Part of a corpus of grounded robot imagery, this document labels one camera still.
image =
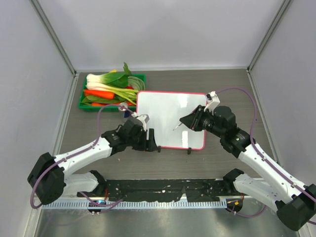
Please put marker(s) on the orange carrot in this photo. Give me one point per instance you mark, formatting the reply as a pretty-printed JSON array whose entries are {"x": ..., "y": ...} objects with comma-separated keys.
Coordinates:
[{"x": 99, "y": 93}]

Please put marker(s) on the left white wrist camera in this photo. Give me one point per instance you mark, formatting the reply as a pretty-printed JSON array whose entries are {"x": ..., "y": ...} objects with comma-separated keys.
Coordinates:
[{"x": 144, "y": 119}]

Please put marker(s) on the red bull drink can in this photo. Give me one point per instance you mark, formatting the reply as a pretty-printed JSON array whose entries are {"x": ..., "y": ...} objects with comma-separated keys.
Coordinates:
[{"x": 123, "y": 108}]

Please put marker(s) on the aluminium frame rail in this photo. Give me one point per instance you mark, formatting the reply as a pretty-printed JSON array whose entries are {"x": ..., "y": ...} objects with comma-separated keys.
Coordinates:
[
  {"x": 74, "y": 79},
  {"x": 285, "y": 5}
]

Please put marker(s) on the aluminium frame rail right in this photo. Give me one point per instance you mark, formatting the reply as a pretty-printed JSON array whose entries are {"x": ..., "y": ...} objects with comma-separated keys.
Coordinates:
[{"x": 285, "y": 5}]

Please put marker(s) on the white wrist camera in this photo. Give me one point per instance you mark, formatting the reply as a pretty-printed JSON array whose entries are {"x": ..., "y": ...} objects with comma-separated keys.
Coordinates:
[
  {"x": 212, "y": 101},
  {"x": 144, "y": 119}
]

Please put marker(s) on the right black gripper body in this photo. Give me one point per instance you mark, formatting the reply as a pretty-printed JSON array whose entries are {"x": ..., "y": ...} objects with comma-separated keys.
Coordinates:
[{"x": 205, "y": 121}]

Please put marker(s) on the green plastic tray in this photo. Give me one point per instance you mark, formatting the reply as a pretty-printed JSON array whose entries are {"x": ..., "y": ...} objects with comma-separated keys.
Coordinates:
[{"x": 93, "y": 103}]

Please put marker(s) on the bok choy white green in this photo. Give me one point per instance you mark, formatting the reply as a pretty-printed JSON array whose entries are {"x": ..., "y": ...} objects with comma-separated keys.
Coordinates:
[{"x": 112, "y": 79}]

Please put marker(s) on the aluminium frame rail left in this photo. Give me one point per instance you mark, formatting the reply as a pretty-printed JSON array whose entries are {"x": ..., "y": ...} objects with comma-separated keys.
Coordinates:
[{"x": 74, "y": 79}]

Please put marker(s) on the green onion stalks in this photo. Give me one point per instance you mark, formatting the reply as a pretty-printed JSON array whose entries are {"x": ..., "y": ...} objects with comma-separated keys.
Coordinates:
[{"x": 128, "y": 94}]

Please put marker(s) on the pink framed whiteboard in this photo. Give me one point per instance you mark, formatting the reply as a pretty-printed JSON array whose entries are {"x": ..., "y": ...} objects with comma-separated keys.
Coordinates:
[{"x": 164, "y": 110}]

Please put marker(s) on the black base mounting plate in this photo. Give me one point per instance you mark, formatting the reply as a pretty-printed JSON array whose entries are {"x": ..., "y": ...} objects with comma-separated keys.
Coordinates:
[{"x": 165, "y": 190}]

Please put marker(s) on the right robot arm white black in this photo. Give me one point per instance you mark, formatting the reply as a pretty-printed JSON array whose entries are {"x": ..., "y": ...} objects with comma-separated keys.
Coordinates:
[{"x": 292, "y": 200}]

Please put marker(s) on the white slotted cable duct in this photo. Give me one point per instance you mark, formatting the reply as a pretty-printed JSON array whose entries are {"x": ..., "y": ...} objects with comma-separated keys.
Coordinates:
[{"x": 181, "y": 204}]

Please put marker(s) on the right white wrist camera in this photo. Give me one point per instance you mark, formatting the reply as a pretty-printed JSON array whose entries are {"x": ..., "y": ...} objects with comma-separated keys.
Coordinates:
[{"x": 212, "y": 101}]

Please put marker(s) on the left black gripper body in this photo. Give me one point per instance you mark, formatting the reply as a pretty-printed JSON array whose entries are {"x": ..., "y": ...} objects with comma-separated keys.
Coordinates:
[{"x": 143, "y": 142}]

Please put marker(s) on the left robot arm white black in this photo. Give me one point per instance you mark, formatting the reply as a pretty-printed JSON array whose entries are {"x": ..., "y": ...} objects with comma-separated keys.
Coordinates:
[{"x": 54, "y": 176}]

